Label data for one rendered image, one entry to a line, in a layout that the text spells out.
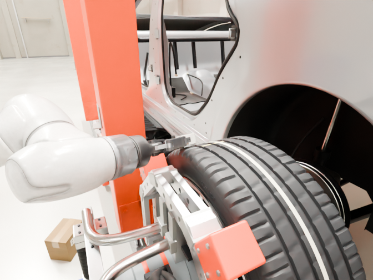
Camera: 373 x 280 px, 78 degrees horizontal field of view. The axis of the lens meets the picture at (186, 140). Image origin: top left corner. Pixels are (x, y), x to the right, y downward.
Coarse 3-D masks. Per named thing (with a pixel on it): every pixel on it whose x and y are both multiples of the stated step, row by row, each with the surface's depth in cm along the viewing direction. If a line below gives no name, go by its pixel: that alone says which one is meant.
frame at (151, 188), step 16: (160, 176) 59; (176, 176) 59; (144, 192) 75; (160, 192) 57; (192, 192) 53; (144, 208) 81; (176, 208) 48; (192, 208) 52; (208, 208) 48; (144, 224) 86; (192, 224) 44; (208, 224) 45; (160, 240) 88; (192, 240) 43; (192, 256) 45
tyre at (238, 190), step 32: (192, 160) 57; (224, 160) 55; (256, 160) 55; (288, 160) 56; (224, 192) 47; (256, 192) 47; (288, 192) 48; (320, 192) 51; (224, 224) 49; (256, 224) 43; (288, 224) 44; (320, 224) 46; (288, 256) 42; (320, 256) 43; (352, 256) 46
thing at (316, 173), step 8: (304, 168) 85; (312, 168) 84; (312, 176) 82; (320, 176) 80; (320, 184) 80; (328, 184) 78; (328, 192) 78; (336, 192) 78; (336, 200) 76; (336, 208) 77; (344, 208) 77; (344, 216) 77
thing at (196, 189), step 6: (186, 180) 63; (192, 186) 61; (198, 192) 58; (204, 198) 55; (210, 204) 53; (216, 216) 51; (222, 222) 50; (222, 228) 50; (240, 276) 88; (246, 276) 45
